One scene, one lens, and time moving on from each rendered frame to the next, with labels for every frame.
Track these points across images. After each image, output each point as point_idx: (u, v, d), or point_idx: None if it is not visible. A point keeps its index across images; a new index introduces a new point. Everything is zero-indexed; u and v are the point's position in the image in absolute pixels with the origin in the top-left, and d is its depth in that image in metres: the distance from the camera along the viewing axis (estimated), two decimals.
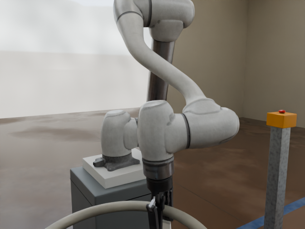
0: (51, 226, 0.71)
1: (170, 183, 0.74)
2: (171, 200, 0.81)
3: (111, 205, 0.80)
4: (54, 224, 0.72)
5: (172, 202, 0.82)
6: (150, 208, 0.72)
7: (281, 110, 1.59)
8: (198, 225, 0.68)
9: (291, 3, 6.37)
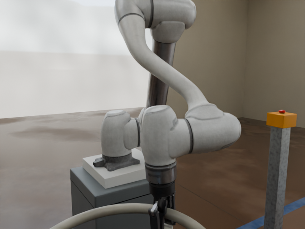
0: (53, 228, 0.71)
1: (173, 188, 0.74)
2: (173, 204, 0.82)
3: (113, 207, 0.80)
4: (56, 226, 0.72)
5: (174, 206, 0.83)
6: (152, 212, 0.72)
7: (281, 110, 1.59)
8: (199, 228, 0.68)
9: (291, 3, 6.37)
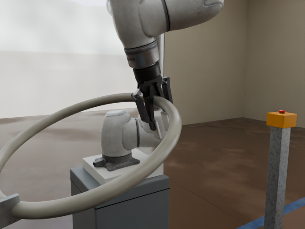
0: (27, 129, 0.78)
1: (154, 72, 0.71)
2: (167, 92, 0.79)
3: (79, 104, 0.86)
4: (29, 127, 0.78)
5: (170, 94, 0.80)
6: (133, 96, 0.73)
7: (281, 110, 1.59)
8: (155, 97, 0.76)
9: (291, 3, 6.37)
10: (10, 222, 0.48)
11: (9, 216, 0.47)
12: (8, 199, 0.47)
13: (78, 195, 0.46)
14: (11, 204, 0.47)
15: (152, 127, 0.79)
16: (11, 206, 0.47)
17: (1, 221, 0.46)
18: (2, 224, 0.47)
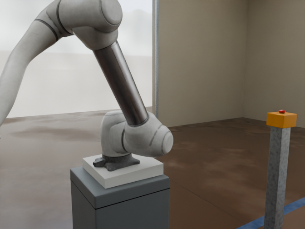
0: None
1: None
2: None
3: None
4: None
5: None
6: None
7: (281, 110, 1.59)
8: None
9: (291, 3, 6.37)
10: None
11: None
12: None
13: None
14: None
15: None
16: None
17: None
18: None
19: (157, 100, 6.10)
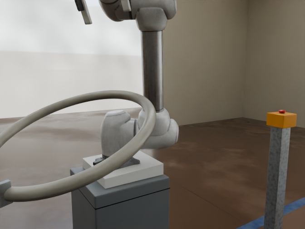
0: (12, 125, 0.83)
1: None
2: None
3: (62, 102, 0.92)
4: (15, 123, 0.83)
5: None
6: None
7: (281, 110, 1.59)
8: (134, 94, 0.83)
9: (291, 3, 6.37)
10: (2, 205, 0.53)
11: (1, 200, 0.53)
12: (0, 184, 0.53)
13: (64, 178, 0.53)
14: (3, 189, 0.53)
15: (79, 5, 0.67)
16: (3, 190, 0.53)
17: None
18: None
19: None
